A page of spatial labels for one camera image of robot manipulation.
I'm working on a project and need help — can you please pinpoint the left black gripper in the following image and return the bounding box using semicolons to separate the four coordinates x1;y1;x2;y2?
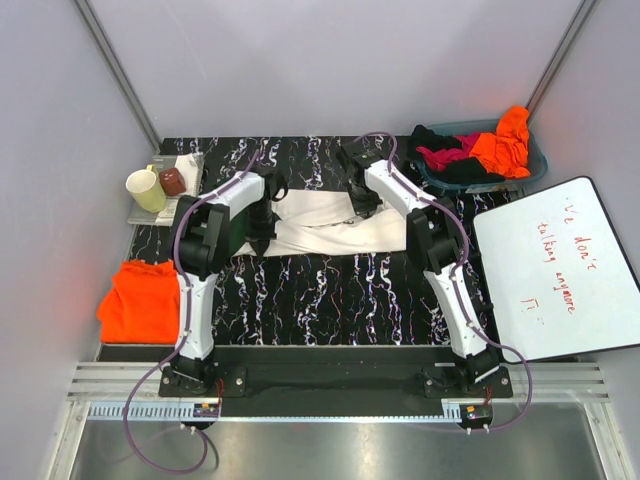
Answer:
244;199;276;259

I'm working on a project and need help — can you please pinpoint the white green Charlie Brown t-shirt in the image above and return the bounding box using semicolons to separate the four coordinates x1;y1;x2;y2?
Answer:
227;188;409;259

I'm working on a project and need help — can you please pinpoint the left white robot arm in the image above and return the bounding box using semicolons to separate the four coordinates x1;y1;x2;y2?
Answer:
168;167;288;396

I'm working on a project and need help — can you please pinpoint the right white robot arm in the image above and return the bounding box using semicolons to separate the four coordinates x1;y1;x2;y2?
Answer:
336;142;499;397

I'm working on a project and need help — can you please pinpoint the magenta garment in basket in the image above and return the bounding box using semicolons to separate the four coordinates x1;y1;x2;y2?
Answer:
416;132;481;172

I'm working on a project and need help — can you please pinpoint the black garment in basket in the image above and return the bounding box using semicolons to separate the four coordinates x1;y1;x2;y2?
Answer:
407;125;505;185

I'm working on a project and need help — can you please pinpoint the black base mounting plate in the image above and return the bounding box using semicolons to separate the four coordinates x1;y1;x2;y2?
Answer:
159;346;513;400

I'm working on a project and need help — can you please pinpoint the pale yellow mug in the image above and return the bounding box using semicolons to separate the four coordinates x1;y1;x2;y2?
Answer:
125;165;166;213

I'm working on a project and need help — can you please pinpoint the folded orange t-shirt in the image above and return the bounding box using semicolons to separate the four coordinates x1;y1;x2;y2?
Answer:
97;260;180;345

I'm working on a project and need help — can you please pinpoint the orange t-shirt in basket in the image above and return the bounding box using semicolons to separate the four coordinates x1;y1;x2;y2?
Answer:
470;106;530;179

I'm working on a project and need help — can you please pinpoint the teal laundry basket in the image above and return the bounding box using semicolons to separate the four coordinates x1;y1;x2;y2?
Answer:
411;119;548;193

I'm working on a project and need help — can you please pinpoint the whiteboard with red writing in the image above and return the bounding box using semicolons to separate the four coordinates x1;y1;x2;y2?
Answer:
473;176;639;363

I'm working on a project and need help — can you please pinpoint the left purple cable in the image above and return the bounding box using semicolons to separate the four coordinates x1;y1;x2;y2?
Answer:
121;148;262;474

